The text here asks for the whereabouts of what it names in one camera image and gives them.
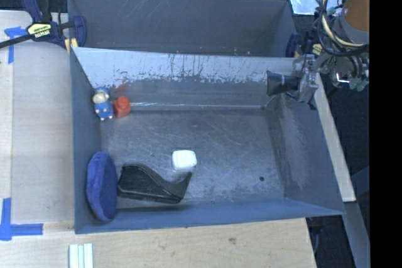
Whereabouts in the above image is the blue toy mouse figure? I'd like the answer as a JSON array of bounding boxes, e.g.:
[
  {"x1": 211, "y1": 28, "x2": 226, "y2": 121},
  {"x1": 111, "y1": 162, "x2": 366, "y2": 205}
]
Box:
[{"x1": 92, "y1": 87, "x2": 114, "y2": 122}]

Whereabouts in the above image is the black soft pouch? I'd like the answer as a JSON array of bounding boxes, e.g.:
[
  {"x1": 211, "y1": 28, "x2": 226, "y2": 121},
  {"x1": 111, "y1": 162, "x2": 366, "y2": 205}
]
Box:
[{"x1": 266, "y1": 70, "x2": 300, "y2": 97}]

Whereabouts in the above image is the pale wood flat board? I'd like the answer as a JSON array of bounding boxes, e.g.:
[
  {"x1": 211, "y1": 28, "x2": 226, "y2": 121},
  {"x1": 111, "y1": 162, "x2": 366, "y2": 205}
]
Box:
[{"x1": 11, "y1": 40, "x2": 76, "y2": 225}]

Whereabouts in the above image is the grey metal bin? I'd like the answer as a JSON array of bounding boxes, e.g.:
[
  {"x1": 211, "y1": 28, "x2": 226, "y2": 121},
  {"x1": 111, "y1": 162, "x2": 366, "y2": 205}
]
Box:
[{"x1": 65, "y1": 0, "x2": 348, "y2": 235}]

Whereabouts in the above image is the red toy brick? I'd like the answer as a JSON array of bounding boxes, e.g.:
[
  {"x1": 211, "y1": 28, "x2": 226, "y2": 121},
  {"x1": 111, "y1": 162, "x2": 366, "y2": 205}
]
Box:
[{"x1": 112, "y1": 95, "x2": 132, "y2": 119}]

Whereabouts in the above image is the white cube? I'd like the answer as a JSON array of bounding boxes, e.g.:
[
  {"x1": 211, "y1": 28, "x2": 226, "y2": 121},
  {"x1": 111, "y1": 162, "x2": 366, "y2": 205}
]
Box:
[{"x1": 171, "y1": 149, "x2": 198, "y2": 171}]

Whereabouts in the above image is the blue round cloth disc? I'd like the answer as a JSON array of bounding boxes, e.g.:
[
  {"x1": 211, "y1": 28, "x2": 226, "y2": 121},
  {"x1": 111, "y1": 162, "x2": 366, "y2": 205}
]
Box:
[{"x1": 85, "y1": 151, "x2": 119, "y2": 223}]

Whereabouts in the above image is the black curved plastic piece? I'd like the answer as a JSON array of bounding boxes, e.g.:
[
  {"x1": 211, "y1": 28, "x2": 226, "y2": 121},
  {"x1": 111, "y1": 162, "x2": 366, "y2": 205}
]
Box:
[{"x1": 116, "y1": 163, "x2": 193, "y2": 205}]

